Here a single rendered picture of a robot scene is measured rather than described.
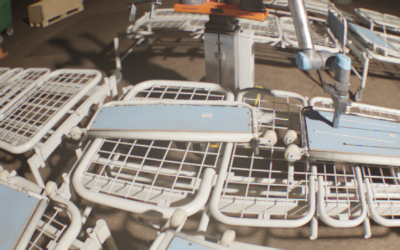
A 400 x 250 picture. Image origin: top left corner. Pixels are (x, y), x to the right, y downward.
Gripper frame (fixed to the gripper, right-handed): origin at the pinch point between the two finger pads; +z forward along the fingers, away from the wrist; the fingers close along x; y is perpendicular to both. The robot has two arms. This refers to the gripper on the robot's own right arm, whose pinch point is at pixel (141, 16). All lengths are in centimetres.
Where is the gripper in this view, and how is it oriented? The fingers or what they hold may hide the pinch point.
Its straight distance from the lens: 158.1
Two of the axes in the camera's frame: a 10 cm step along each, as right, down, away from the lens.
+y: 5.6, -1.3, 8.2
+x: -8.3, -1.7, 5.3
